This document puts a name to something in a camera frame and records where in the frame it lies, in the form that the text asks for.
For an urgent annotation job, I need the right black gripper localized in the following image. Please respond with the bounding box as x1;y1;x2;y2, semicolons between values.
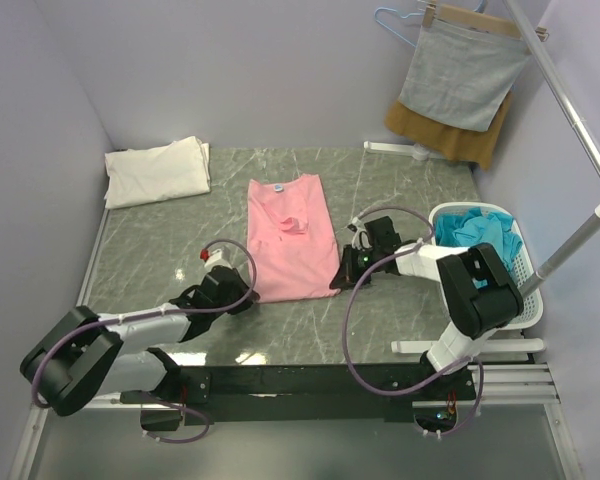
331;244;382;290

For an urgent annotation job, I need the pink t shirt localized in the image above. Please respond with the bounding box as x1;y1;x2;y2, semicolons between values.
247;174;340;303

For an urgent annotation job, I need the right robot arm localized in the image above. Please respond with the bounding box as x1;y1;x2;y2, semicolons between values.
330;216;524;399

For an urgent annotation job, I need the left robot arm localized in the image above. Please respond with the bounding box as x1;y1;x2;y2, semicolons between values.
20;266;259;416

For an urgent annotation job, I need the teal t shirt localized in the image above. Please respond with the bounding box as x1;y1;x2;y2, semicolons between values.
433;207;523;279

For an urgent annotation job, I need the black base beam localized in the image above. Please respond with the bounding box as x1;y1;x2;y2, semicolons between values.
119;361;478;433

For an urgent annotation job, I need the folded white t shirt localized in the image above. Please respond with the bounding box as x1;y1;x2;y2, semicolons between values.
105;136;211;210

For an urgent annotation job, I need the brown hanging cloth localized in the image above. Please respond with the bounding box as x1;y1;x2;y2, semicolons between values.
384;92;513;170

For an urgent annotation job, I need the white perforated laundry basket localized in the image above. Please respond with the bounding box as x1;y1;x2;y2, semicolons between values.
427;200;546;332

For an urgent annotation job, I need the grey hanging cloth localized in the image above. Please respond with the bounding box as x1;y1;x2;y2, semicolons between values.
399;19;530;132

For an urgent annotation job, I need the metal clothes rack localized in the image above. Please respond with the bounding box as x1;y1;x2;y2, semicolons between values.
363;1;600;360

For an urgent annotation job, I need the wooden clip hanger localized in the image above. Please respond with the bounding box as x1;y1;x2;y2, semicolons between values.
421;1;523;39

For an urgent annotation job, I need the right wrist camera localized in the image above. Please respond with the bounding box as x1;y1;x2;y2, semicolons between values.
347;216;371;250

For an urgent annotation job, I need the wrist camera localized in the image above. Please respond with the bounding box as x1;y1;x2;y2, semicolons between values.
200;247;233;272
347;216;371;250

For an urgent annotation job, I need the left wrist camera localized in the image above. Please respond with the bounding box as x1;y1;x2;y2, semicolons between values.
200;247;233;272

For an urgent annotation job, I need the aluminium rail frame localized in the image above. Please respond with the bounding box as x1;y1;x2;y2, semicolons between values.
10;205;575;479

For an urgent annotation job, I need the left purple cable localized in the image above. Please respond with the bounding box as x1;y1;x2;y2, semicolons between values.
30;238;259;444

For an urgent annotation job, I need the blue wire hanger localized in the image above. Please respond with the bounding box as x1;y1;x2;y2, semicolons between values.
373;0;487;49

